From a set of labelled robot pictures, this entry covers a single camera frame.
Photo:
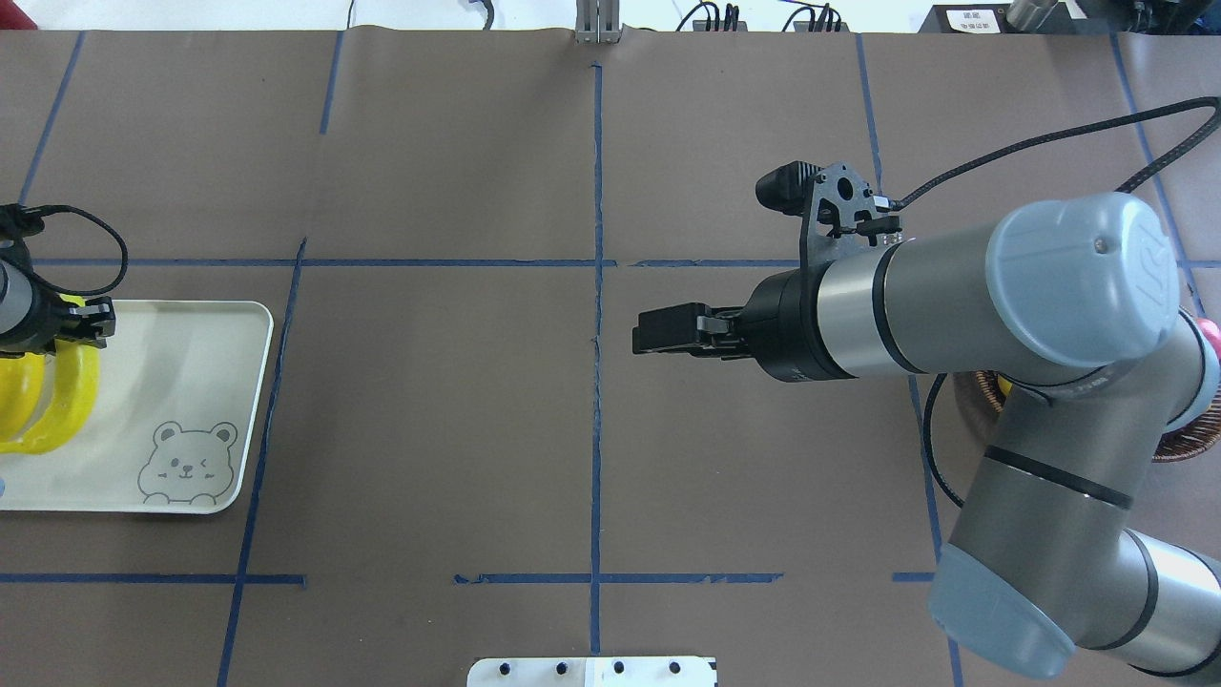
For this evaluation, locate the yellow banana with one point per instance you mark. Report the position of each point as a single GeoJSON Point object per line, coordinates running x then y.
{"type": "Point", "coordinates": [22, 382]}
{"type": "Point", "coordinates": [72, 379]}

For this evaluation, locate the red pink apple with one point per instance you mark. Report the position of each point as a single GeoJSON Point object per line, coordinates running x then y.
{"type": "Point", "coordinates": [1211, 332]}

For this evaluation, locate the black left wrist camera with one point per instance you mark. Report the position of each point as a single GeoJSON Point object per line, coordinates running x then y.
{"type": "Point", "coordinates": [19, 223]}

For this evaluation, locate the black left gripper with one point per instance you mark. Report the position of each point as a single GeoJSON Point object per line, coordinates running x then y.
{"type": "Point", "coordinates": [84, 321]}

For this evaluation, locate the brown wicker basket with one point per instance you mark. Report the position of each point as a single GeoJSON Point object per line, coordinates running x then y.
{"type": "Point", "coordinates": [980, 396]}

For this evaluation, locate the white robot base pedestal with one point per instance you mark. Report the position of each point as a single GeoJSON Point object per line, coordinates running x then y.
{"type": "Point", "coordinates": [594, 671]}

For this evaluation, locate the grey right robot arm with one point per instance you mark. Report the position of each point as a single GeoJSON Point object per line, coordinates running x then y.
{"type": "Point", "coordinates": [1076, 303]}

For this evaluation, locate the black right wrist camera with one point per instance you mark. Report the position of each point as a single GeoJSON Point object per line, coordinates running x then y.
{"type": "Point", "coordinates": [839, 212]}

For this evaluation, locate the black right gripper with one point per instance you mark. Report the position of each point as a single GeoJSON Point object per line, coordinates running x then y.
{"type": "Point", "coordinates": [784, 324]}

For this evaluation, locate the white bear tray plate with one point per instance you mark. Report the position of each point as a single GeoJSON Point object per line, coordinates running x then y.
{"type": "Point", "coordinates": [172, 423]}

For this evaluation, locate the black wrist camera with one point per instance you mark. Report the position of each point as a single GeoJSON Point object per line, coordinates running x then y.
{"type": "Point", "coordinates": [839, 212]}
{"type": "Point", "coordinates": [19, 223]}

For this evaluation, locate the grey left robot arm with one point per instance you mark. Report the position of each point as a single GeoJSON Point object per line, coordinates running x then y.
{"type": "Point", "coordinates": [15, 306]}

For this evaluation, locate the aluminium frame post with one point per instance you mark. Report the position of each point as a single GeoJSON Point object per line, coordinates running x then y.
{"type": "Point", "coordinates": [598, 22]}

